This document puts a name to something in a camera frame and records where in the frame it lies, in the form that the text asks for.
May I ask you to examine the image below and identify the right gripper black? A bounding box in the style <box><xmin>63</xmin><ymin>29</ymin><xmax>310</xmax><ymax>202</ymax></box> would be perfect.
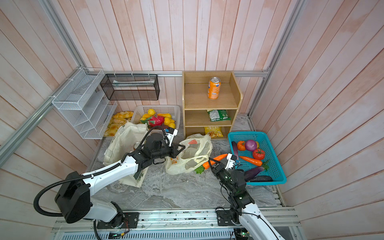
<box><xmin>209</xmin><ymin>156</ymin><xmax>236</xmax><ymax>194</ymax></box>

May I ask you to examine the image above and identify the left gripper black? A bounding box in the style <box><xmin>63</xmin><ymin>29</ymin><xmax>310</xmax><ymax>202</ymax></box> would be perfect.
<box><xmin>151</xmin><ymin>141</ymin><xmax>186</xmax><ymax>159</ymax></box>

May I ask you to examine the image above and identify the orange carrot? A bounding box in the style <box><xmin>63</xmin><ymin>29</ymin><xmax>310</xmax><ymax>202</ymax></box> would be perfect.
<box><xmin>239</xmin><ymin>156</ymin><xmax>269</xmax><ymax>169</ymax></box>
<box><xmin>195</xmin><ymin>154</ymin><xmax>228</xmax><ymax>174</ymax></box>

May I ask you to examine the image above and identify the yellow plastic bag orange print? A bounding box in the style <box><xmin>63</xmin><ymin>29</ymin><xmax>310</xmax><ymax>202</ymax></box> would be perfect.
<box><xmin>165</xmin><ymin>134</ymin><xmax>213</xmax><ymax>175</ymax></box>

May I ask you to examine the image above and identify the cream canvas tote bag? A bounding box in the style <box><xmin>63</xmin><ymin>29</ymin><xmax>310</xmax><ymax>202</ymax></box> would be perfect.
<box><xmin>103</xmin><ymin>122</ymin><xmax>149</xmax><ymax>188</ymax></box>

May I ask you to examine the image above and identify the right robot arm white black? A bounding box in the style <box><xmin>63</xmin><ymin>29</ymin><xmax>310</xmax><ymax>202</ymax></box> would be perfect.
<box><xmin>208</xmin><ymin>158</ymin><xmax>283</xmax><ymax>240</ymax></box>

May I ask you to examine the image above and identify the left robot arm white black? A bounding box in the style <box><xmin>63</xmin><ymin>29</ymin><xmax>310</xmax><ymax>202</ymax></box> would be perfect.
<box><xmin>33</xmin><ymin>132</ymin><xmax>186</xmax><ymax>228</ymax></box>

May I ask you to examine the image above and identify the yellow chips packet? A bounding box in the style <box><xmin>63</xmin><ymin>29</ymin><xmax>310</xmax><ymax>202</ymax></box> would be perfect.
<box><xmin>204</xmin><ymin>126</ymin><xmax>224</xmax><ymax>139</ymax></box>

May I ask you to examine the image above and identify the small orange pumpkin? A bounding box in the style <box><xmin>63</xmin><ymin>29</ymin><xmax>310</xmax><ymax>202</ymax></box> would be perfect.
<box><xmin>237</xmin><ymin>141</ymin><xmax>247</xmax><ymax>151</ymax></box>

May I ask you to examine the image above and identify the pink dragon fruit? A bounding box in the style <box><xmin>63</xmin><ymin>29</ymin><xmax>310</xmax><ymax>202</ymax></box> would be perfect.
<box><xmin>140</xmin><ymin>115</ymin><xmax>165</xmax><ymax>128</ymax></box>

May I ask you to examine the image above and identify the purple eggplant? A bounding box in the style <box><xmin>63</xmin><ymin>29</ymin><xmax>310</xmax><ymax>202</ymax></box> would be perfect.
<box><xmin>244</xmin><ymin>167</ymin><xmax>265</xmax><ymax>182</ymax></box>

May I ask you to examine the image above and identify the purple onion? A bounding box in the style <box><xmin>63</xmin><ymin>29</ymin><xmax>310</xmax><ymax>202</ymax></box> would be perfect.
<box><xmin>245</xmin><ymin>140</ymin><xmax>259</xmax><ymax>152</ymax></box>

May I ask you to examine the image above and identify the green snack packet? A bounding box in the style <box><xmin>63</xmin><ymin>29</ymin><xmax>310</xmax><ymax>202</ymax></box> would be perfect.
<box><xmin>207</xmin><ymin>110</ymin><xmax>231</xmax><ymax>122</ymax></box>

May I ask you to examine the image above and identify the red tomato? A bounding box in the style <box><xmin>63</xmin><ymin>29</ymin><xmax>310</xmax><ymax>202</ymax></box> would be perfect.
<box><xmin>253</xmin><ymin>148</ymin><xmax>266</xmax><ymax>161</ymax></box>

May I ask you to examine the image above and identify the yellow lemon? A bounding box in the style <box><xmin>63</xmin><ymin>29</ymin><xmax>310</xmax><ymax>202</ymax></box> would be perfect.
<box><xmin>148</xmin><ymin>109</ymin><xmax>156</xmax><ymax>116</ymax></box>

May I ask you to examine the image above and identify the dark green cucumber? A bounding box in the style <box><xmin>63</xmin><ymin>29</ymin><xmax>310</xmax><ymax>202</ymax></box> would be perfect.
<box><xmin>249</xmin><ymin>176</ymin><xmax>274</xmax><ymax>183</ymax></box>

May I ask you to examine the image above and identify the wooden shelf unit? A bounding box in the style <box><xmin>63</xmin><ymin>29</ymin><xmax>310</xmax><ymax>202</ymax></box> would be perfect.
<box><xmin>182</xmin><ymin>71</ymin><xmax>243</xmax><ymax>140</ymax></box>

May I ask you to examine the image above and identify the white plastic fruit basket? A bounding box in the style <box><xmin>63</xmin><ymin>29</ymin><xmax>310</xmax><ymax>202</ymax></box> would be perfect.
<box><xmin>131</xmin><ymin>105</ymin><xmax>181</xmax><ymax>130</ymax></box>

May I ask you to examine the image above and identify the teal plastic basket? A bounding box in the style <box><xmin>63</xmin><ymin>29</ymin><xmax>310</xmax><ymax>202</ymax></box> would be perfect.
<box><xmin>228</xmin><ymin>132</ymin><xmax>287</xmax><ymax>186</ymax></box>

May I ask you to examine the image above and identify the orange soda can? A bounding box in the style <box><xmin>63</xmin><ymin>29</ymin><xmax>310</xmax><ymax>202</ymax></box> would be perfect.
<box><xmin>208</xmin><ymin>77</ymin><xmax>221</xmax><ymax>100</ymax></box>

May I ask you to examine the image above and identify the tray of yellow breads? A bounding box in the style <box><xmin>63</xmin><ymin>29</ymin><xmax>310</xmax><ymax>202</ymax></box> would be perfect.
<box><xmin>104</xmin><ymin>111</ymin><xmax>134</xmax><ymax>137</ymax></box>

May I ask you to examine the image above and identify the black mesh basket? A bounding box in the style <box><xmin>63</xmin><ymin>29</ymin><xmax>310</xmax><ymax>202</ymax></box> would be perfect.
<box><xmin>101</xmin><ymin>73</ymin><xmax>160</xmax><ymax>101</ymax></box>

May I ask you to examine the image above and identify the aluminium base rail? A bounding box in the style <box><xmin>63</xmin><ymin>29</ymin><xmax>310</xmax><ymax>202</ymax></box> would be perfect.
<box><xmin>50</xmin><ymin>206</ymin><xmax>302</xmax><ymax>240</ymax></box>

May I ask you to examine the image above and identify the white wire rack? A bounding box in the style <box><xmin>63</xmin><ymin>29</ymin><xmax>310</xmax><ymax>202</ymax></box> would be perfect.
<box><xmin>52</xmin><ymin>68</ymin><xmax>117</xmax><ymax>140</ymax></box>

